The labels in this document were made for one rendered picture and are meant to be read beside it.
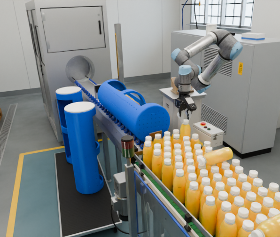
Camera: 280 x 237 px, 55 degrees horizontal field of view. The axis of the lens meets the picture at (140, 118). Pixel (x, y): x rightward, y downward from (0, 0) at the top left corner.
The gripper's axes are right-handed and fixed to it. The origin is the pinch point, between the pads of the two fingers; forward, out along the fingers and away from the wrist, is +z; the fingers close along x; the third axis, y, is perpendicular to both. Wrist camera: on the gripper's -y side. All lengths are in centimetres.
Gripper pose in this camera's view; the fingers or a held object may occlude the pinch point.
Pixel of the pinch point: (185, 121)
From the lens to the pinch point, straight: 176.9
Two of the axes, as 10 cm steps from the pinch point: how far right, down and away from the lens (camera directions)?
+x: -9.0, 2.0, -3.8
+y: -4.2, -3.3, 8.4
